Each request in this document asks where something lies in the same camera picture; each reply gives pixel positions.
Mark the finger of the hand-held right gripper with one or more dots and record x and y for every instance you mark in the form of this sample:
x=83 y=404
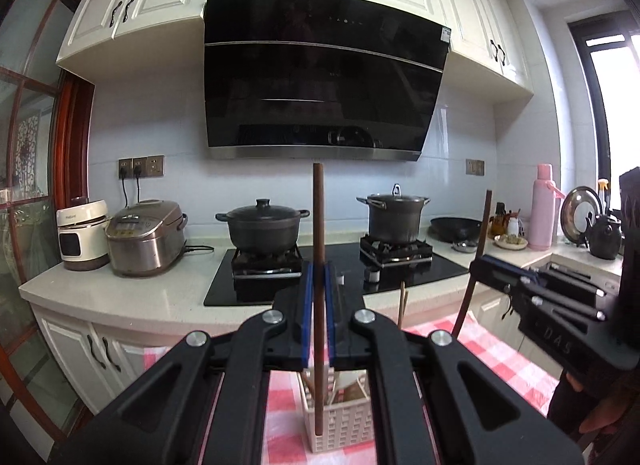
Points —
x=570 y=277
x=492 y=277

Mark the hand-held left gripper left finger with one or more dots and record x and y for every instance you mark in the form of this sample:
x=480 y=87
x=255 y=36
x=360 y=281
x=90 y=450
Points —
x=306 y=315

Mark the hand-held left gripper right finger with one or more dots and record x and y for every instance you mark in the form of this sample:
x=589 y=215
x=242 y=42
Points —
x=331 y=315

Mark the brown wooden chopstick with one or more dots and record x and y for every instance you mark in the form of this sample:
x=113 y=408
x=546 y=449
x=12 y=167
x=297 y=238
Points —
x=316 y=215
x=484 y=225

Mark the white perforated plastic basket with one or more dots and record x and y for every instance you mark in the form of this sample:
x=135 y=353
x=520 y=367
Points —
x=345 y=420

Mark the person's right hand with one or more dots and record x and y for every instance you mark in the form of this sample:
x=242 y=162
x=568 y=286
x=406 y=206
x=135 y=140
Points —
x=607 y=417

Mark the plate of condiments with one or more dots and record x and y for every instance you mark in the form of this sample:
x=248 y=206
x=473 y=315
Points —
x=511 y=242

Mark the small metal bowl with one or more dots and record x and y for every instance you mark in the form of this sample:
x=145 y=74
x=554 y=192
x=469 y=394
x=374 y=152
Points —
x=465 y=245

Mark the black kettle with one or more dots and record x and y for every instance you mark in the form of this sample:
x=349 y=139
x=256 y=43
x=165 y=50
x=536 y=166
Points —
x=605 y=237

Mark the dark sauce bottle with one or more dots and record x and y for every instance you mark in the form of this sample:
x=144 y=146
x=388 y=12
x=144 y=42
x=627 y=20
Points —
x=499 y=220

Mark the black wok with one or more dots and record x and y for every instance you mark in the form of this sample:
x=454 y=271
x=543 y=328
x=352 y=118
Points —
x=455 y=227

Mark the glass pot lid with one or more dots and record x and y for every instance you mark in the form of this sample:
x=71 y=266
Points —
x=575 y=210

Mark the pink thermos flask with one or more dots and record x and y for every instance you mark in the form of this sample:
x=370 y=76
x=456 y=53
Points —
x=542 y=215

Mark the long dark wooden chopstick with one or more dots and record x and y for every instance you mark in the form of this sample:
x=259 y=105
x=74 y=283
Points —
x=402 y=302

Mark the red white checked tablecloth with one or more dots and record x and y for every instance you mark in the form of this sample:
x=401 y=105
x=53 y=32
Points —
x=500 y=360

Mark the black glass gas stove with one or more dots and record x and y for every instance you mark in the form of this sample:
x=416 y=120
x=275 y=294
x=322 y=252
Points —
x=225 y=290

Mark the spray bottle with yellow nozzle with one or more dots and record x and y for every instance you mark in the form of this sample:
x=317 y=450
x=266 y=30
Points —
x=603 y=192

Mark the black casserole pot with lid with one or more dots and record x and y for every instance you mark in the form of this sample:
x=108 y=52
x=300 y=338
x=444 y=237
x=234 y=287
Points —
x=262 y=230

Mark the grey stockpot with lid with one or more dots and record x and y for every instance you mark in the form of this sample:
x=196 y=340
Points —
x=395 y=220

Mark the speckled white kitchen countertop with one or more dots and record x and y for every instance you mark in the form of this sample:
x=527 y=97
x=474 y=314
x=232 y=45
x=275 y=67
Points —
x=150 y=295

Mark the silver rice cooker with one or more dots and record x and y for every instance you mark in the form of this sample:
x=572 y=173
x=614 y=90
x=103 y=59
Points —
x=145 y=240

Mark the dark framed window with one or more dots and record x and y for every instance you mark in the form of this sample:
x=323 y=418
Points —
x=615 y=95

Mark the black range hood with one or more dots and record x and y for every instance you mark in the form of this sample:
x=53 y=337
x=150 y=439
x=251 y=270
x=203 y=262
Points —
x=320 y=85

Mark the small white cooker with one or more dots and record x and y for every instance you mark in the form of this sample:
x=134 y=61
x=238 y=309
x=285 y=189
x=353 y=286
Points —
x=82 y=235

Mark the white lower kitchen cabinets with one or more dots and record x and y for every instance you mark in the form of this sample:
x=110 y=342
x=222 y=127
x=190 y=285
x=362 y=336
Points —
x=65 y=345

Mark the white kitchen cabinets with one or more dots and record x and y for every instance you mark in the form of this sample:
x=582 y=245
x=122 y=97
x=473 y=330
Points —
x=165 y=0
x=65 y=345

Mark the wooden framed glass door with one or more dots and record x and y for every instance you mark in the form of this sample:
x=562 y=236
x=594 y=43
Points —
x=75 y=145

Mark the white upper kitchen cabinets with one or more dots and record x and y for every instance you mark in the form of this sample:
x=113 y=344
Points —
x=165 y=0

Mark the gold single wall socket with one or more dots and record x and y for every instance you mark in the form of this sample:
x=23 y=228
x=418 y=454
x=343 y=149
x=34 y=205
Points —
x=475 y=167

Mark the gold triple wall socket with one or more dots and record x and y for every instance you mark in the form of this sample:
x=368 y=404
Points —
x=147 y=166

